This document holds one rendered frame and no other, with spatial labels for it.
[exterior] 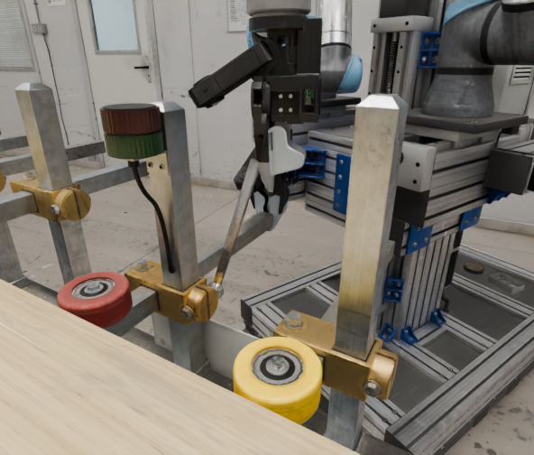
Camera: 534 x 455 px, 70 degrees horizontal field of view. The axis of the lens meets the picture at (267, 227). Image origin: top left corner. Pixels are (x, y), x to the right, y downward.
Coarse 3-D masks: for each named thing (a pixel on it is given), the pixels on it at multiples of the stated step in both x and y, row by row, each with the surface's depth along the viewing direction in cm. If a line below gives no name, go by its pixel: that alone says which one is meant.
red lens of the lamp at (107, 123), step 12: (156, 108) 39; (108, 120) 38; (120, 120) 38; (132, 120) 38; (144, 120) 38; (156, 120) 40; (108, 132) 39; (120, 132) 38; (132, 132) 38; (144, 132) 39
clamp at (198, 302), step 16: (128, 272) 56; (144, 272) 56; (160, 272) 56; (160, 288) 52; (192, 288) 52; (208, 288) 52; (160, 304) 54; (176, 304) 52; (192, 304) 51; (208, 304) 53; (176, 320) 53
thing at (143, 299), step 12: (264, 216) 78; (240, 228) 72; (252, 228) 73; (264, 228) 78; (216, 240) 68; (240, 240) 70; (252, 240) 74; (204, 252) 64; (216, 252) 64; (204, 264) 62; (216, 264) 65; (144, 288) 54; (144, 300) 51; (156, 300) 53; (132, 312) 50; (144, 312) 52; (120, 324) 48; (132, 324) 50; (120, 336) 49
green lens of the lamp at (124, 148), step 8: (112, 136) 39; (120, 136) 38; (128, 136) 38; (136, 136) 38; (144, 136) 39; (152, 136) 40; (160, 136) 41; (112, 144) 39; (120, 144) 39; (128, 144) 39; (136, 144) 39; (144, 144) 39; (152, 144) 40; (160, 144) 41; (112, 152) 39; (120, 152) 39; (128, 152) 39; (136, 152) 39; (144, 152) 39; (152, 152) 40; (160, 152) 41
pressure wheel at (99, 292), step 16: (112, 272) 49; (64, 288) 45; (80, 288) 46; (96, 288) 45; (112, 288) 46; (128, 288) 46; (64, 304) 43; (80, 304) 42; (96, 304) 42; (112, 304) 43; (128, 304) 46; (96, 320) 43; (112, 320) 44
